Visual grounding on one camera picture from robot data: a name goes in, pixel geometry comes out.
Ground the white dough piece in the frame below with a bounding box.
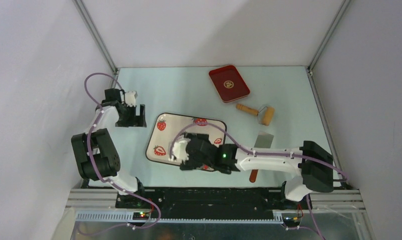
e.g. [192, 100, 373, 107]
[168, 138, 191, 164]

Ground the aluminium frame rail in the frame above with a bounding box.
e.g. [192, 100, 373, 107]
[66, 187, 366, 224]

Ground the strawberry print tray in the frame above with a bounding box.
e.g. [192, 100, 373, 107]
[145, 112, 227, 167]

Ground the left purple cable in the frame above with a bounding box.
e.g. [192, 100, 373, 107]
[76, 72, 161, 236]

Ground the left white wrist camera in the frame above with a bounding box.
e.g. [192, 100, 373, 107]
[123, 91, 138, 107]

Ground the wooden dough roller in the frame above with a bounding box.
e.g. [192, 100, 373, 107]
[235, 103, 275, 126]

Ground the metal spatula red handle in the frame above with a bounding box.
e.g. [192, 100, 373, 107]
[249, 131, 274, 183]

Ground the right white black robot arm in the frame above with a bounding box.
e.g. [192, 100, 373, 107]
[171, 133, 334, 209]

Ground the red lacquer tray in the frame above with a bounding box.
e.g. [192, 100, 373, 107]
[208, 65, 251, 103]

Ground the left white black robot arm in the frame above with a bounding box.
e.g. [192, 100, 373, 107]
[71, 88, 147, 208]

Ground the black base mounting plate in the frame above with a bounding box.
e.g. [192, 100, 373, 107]
[115, 187, 313, 220]

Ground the purple cable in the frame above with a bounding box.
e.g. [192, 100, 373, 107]
[76, 72, 161, 236]
[169, 122, 349, 239]

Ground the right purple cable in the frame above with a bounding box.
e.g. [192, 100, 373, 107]
[169, 122, 349, 239]

